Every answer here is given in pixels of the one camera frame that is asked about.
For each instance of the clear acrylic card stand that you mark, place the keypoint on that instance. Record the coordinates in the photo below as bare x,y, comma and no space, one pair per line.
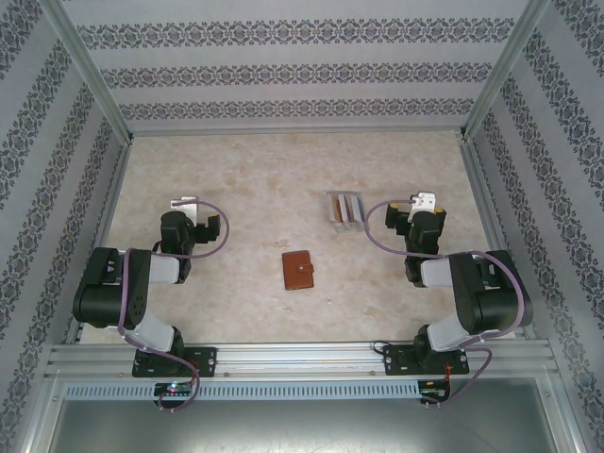
344,227

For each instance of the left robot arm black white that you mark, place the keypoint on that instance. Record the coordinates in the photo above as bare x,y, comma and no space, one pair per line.
104,292

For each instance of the aluminium frame post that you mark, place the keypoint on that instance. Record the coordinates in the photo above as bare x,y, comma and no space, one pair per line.
499,75
93,75

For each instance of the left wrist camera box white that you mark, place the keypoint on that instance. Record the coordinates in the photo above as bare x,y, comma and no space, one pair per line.
188,205

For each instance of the brown leather card holder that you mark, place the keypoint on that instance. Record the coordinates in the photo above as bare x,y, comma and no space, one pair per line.
295,273

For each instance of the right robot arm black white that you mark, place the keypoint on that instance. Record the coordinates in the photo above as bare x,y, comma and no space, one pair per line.
495,302

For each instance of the aluminium mounting rail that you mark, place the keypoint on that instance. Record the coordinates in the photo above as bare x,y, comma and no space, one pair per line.
302,358

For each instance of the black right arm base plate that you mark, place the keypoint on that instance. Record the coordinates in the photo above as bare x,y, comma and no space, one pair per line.
396,361

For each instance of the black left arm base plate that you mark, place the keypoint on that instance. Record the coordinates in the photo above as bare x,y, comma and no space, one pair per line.
205,361

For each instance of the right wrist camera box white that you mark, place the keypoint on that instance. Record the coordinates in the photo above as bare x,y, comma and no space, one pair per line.
423,200

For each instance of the small circuit board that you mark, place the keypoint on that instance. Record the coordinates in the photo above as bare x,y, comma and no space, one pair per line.
434,394

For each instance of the circuit board with green light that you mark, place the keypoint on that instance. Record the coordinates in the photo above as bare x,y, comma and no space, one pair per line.
174,389

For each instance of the brown gold credit card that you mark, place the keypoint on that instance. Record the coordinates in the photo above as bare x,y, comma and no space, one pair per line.
336,208

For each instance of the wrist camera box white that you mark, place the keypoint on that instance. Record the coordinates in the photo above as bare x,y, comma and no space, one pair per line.
423,200
188,205

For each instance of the white blue credit card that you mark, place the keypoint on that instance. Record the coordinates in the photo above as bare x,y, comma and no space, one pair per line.
357,207

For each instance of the aluminium table side rail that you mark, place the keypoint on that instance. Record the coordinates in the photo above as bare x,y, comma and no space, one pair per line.
114,189
480,189

